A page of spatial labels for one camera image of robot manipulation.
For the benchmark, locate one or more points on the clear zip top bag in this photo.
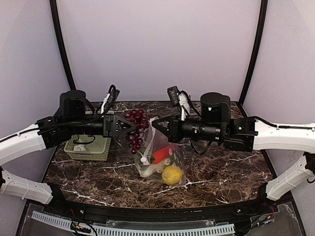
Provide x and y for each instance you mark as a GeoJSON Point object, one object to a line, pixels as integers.
{"type": "Point", "coordinates": [154, 141]}

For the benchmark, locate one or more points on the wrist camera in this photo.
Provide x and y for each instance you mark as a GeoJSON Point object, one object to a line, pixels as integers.
{"type": "Point", "coordinates": [179, 100]}
{"type": "Point", "coordinates": [108, 101]}

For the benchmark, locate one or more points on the yellow lemon toy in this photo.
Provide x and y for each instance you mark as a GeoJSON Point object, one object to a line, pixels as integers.
{"type": "Point", "coordinates": [172, 175]}

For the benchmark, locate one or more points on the green perforated plastic basket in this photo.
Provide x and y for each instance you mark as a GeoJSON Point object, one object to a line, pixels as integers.
{"type": "Point", "coordinates": [97, 148]}

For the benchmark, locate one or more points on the white slotted cable duct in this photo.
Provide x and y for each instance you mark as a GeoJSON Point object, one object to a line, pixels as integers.
{"type": "Point", "coordinates": [120, 228]}

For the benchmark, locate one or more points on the green leafy vegetable toy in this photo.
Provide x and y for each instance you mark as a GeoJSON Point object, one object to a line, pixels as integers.
{"type": "Point", "coordinates": [151, 169]}

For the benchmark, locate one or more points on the black left frame post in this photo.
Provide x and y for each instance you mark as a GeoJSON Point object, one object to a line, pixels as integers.
{"type": "Point", "coordinates": [61, 45]}

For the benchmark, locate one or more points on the black right frame post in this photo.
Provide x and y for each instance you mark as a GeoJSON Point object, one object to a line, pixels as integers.
{"type": "Point", "coordinates": [255, 51]}

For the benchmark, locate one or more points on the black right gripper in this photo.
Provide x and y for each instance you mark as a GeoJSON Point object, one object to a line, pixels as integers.
{"type": "Point", "coordinates": [174, 128]}

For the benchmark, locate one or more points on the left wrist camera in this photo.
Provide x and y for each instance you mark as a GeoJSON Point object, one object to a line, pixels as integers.
{"type": "Point", "coordinates": [108, 101]}

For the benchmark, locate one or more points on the black front table rail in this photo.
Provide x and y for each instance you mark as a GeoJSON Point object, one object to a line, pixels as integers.
{"type": "Point", "coordinates": [239, 213]}

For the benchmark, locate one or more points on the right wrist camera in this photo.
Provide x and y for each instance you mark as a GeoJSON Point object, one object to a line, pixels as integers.
{"type": "Point", "coordinates": [179, 100]}

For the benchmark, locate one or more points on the dark red grapes bunch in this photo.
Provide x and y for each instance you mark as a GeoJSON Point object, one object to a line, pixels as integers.
{"type": "Point", "coordinates": [134, 137]}

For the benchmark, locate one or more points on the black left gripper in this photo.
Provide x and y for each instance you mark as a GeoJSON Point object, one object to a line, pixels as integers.
{"type": "Point", "coordinates": [108, 125]}

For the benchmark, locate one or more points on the black frame post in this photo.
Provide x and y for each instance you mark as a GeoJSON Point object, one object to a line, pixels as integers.
{"type": "Point", "coordinates": [61, 45]}
{"type": "Point", "coordinates": [255, 51]}

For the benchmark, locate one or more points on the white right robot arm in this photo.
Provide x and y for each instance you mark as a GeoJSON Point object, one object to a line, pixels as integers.
{"type": "Point", "coordinates": [215, 124]}

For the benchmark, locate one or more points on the white garlic toy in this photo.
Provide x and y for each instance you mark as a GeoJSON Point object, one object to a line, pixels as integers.
{"type": "Point", "coordinates": [79, 148]}

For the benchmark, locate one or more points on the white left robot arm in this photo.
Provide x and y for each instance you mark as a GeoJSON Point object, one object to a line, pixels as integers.
{"type": "Point", "coordinates": [75, 116]}

